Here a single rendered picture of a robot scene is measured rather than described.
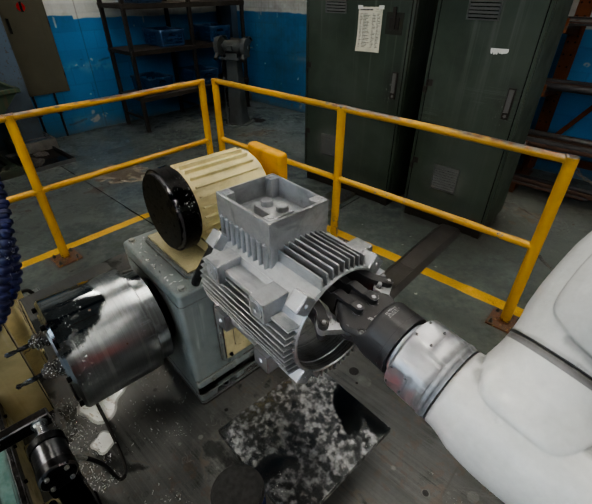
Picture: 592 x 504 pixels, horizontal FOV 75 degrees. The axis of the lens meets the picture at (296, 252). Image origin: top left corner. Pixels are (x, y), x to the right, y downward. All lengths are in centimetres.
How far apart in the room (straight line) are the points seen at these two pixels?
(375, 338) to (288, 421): 50
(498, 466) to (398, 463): 62
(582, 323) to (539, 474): 12
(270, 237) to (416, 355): 21
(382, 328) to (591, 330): 18
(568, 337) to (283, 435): 62
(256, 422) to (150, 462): 27
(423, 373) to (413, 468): 62
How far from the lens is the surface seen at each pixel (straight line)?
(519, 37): 300
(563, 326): 39
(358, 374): 112
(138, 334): 86
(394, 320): 43
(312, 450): 86
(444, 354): 41
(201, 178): 85
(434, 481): 101
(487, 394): 39
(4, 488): 99
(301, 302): 43
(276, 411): 91
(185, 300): 83
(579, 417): 40
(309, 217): 50
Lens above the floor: 168
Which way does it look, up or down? 35 degrees down
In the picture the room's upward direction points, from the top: straight up
